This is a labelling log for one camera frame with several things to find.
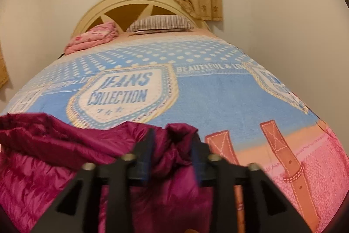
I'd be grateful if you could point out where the magenta puffer jacket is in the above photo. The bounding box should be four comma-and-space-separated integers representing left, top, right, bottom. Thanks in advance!
0, 112, 214, 233

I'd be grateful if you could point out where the pink folded blanket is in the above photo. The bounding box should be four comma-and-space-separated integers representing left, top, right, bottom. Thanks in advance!
64, 21, 118, 55

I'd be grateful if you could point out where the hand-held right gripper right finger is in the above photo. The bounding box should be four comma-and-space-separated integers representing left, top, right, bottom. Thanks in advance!
191, 136, 314, 233

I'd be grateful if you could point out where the cream wooden headboard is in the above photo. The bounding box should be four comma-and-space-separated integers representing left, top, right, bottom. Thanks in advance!
71, 0, 211, 40

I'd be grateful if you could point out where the bed with pink blue bedspread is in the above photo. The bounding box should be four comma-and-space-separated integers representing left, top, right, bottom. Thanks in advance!
0, 35, 349, 233

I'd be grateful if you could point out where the striped pillow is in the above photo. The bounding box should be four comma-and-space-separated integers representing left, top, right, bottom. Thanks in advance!
126, 15, 195, 33

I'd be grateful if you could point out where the pink bed sheet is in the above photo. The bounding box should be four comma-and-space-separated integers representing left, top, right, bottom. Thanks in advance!
109, 28, 217, 42

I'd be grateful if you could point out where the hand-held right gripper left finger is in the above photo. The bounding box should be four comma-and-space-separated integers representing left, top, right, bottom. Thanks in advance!
30, 128, 156, 233

